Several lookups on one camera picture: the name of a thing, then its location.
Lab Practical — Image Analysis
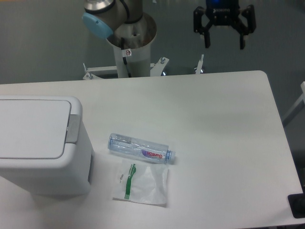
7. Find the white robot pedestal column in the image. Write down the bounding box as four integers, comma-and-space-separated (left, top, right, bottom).
107, 12, 157, 78

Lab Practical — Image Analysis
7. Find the crushed clear plastic bottle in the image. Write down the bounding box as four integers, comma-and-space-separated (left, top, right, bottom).
108, 133, 175, 164

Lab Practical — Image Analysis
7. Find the white trash can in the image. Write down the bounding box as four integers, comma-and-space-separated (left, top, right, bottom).
0, 95, 94, 196

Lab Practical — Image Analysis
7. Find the black cable on pedestal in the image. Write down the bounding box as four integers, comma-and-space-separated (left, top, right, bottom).
120, 37, 132, 78

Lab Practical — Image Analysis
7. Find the white frame at right edge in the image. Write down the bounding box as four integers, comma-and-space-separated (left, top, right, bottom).
282, 82, 305, 128

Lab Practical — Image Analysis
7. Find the grey trash can push button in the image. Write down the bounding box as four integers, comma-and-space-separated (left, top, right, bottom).
65, 114, 81, 144

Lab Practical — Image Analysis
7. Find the white pedestal base frame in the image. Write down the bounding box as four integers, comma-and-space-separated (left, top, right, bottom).
82, 54, 205, 80

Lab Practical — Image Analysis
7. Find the black device at table edge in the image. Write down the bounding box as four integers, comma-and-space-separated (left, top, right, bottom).
288, 193, 305, 219

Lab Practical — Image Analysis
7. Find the white green plastic wrapper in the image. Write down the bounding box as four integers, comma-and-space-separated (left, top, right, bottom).
112, 159, 168, 206

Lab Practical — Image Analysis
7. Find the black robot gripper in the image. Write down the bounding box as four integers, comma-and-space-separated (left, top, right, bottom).
193, 0, 256, 50

